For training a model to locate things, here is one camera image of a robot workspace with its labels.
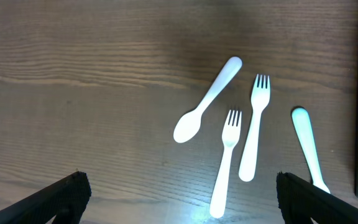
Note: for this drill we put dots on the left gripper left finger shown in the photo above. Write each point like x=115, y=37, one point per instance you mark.
x=62, y=202

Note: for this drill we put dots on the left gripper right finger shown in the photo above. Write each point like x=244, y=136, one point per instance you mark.
x=302, y=202

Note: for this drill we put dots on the mint green plastic fork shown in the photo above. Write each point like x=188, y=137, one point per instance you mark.
x=304, y=131

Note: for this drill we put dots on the white plastic fork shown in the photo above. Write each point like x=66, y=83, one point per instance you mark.
x=230, y=137
x=259, y=99

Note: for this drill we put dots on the white spoon wide handle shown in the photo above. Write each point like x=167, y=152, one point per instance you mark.
x=189, y=124

